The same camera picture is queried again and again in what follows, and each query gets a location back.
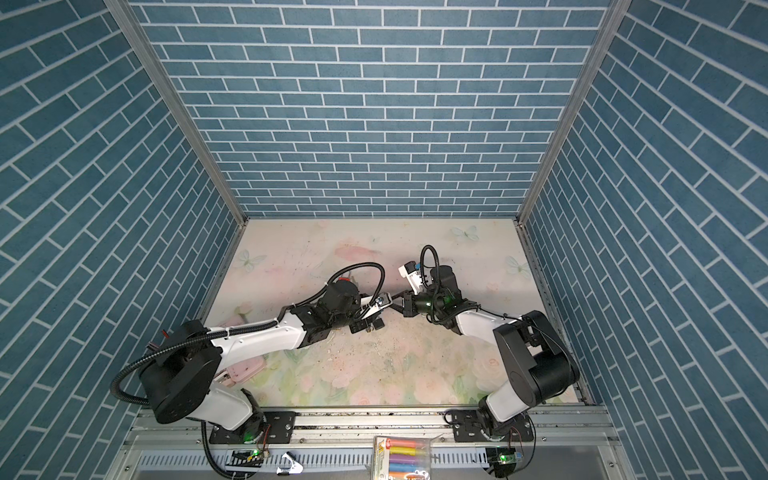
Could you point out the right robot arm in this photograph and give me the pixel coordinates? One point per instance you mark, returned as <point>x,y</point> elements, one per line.
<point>537,364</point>

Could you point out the marker pack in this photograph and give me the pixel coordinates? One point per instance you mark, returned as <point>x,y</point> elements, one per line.
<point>401,458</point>

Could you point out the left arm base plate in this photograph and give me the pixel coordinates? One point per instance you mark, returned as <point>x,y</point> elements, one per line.
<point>271,427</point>

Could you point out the pink pencil case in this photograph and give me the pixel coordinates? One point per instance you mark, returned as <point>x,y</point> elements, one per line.
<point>240,372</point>

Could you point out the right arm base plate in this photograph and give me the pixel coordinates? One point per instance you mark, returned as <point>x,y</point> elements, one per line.
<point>473,425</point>

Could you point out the aluminium front rail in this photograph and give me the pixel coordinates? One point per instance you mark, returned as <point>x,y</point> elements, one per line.
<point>336,427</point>

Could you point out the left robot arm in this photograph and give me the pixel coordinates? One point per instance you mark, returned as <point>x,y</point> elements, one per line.
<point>181,379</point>

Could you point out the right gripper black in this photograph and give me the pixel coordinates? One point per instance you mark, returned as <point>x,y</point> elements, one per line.
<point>408,304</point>

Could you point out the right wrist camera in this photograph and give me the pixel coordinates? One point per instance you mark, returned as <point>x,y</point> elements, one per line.
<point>412,273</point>

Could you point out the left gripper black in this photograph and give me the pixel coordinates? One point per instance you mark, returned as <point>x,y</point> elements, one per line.
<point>365,324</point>

